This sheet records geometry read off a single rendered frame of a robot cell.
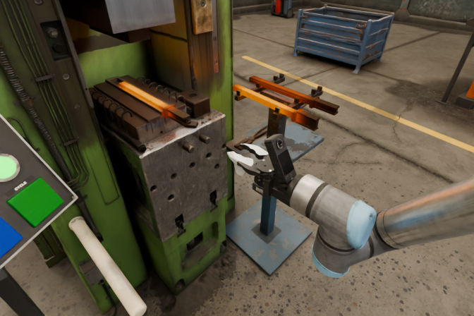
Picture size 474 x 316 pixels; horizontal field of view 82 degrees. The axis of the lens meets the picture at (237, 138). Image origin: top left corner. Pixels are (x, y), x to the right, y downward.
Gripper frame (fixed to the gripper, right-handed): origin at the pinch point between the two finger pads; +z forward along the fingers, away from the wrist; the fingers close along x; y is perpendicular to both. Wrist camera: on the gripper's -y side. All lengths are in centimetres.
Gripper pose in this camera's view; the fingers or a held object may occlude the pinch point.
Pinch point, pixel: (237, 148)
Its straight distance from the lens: 75.4
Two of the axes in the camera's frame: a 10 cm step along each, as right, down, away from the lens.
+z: -7.3, -3.9, 5.7
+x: 6.9, -4.1, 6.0
